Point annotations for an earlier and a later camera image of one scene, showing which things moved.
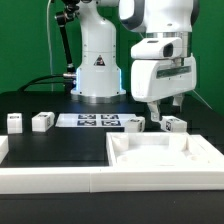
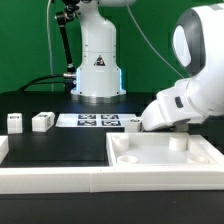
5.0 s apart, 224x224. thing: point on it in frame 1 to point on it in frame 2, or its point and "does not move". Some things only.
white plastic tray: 162,149 does not move
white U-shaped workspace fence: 101,179 does not move
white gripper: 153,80 to 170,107
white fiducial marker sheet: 92,120 does not move
